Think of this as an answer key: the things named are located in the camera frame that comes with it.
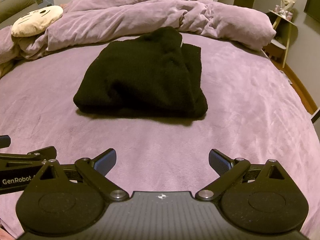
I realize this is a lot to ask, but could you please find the black knit sweater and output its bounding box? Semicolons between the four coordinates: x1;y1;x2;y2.
73;27;208;119

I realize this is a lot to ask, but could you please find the purple fleece bed sheet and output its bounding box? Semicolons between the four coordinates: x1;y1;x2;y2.
1;34;319;239

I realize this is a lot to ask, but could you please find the cream cat face pillow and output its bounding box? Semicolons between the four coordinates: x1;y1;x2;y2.
11;5;63;37

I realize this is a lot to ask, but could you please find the olive green headboard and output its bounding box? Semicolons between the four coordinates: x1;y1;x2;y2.
0;0;38;29

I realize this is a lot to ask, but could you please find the purple crumpled duvet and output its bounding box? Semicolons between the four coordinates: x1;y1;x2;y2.
1;0;276;67

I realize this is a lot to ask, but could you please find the small side table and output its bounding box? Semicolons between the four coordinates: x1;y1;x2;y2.
264;10;297;69

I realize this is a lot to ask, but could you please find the white bouquet decoration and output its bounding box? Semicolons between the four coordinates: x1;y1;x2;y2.
274;0;297;21

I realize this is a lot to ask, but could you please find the wall mounted dark television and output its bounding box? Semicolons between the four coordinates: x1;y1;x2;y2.
304;0;320;22

